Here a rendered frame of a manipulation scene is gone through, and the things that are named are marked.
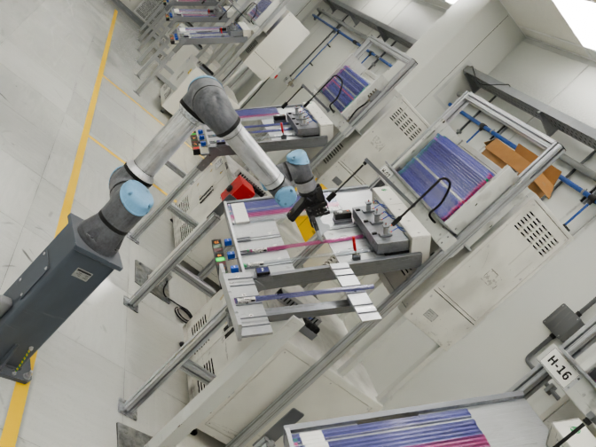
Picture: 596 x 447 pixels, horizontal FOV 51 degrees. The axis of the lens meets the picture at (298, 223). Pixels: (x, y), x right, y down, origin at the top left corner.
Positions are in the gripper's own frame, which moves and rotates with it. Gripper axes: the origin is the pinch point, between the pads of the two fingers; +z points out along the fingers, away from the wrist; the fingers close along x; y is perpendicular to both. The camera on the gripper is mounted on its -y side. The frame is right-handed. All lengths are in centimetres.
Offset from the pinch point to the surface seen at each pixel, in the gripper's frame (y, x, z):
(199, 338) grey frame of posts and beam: -56, -14, 16
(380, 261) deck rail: 19.7, -10.1, 15.8
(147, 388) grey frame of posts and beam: -83, -14, 30
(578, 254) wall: 155, 75, 126
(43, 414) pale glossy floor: -110, -35, 7
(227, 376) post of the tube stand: -49, -35, 20
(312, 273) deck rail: -7.1, -10.0, 9.7
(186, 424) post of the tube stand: -69, -36, 33
